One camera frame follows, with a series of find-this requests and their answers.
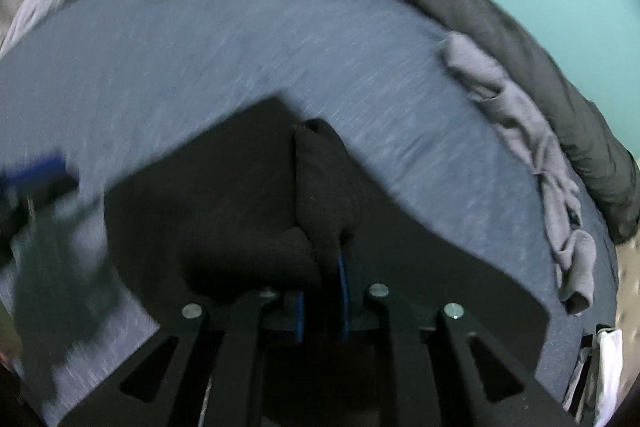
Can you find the white folded clothes stack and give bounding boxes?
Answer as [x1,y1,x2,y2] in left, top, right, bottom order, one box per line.
[562,329,624,427]

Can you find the cream tufted headboard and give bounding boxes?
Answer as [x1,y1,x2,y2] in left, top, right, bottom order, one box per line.
[615,232,639,379]

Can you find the dark grey rolled duvet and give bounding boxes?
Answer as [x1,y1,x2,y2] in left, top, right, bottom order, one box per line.
[402,0,639,244]

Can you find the grey knit garment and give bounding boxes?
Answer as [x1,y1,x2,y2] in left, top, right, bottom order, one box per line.
[442,31,597,315]

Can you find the black fleece-lined pants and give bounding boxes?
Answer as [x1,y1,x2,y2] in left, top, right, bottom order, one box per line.
[102,95,551,427]

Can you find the blue patterned bed sheet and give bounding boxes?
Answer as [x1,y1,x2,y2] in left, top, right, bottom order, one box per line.
[1,0,617,399]

